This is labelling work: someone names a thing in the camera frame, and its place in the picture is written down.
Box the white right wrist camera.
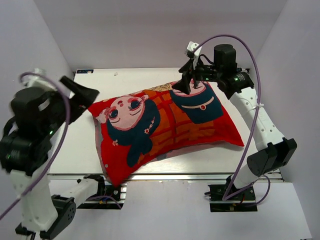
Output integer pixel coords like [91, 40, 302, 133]
[184, 41, 202, 69]

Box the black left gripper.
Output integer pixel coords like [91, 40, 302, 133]
[41, 75, 100, 137]

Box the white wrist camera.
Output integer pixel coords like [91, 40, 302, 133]
[184, 41, 202, 69]
[25, 68, 56, 91]

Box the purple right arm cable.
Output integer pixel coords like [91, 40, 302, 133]
[192, 34, 271, 206]

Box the blue left corner sticker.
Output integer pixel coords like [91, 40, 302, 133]
[76, 69, 94, 74]

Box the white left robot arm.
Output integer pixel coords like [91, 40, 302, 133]
[0, 72, 106, 240]

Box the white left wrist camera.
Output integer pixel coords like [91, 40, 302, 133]
[25, 68, 56, 91]

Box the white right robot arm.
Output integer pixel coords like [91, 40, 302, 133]
[171, 41, 297, 201]

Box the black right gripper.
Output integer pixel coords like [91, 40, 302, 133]
[171, 56, 222, 95]

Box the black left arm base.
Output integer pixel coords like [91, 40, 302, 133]
[77, 174, 127, 210]

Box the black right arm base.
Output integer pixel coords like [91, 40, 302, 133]
[204, 184, 258, 213]

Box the red patterned pillowcase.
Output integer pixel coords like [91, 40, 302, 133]
[88, 81, 244, 186]

